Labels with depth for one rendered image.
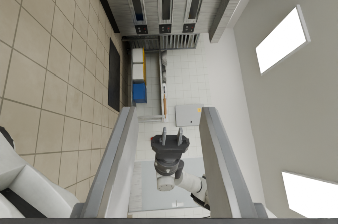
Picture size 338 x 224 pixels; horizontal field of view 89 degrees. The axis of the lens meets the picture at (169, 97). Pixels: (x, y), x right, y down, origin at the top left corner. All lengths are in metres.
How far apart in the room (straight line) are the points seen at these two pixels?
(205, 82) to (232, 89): 0.69
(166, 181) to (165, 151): 0.16
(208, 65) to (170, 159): 4.32
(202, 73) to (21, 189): 4.45
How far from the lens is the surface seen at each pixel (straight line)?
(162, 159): 0.61
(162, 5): 3.00
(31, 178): 0.48
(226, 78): 4.81
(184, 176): 0.79
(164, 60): 4.10
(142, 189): 4.38
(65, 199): 0.46
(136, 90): 3.79
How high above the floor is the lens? 0.85
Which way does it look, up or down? 2 degrees up
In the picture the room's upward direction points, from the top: 87 degrees clockwise
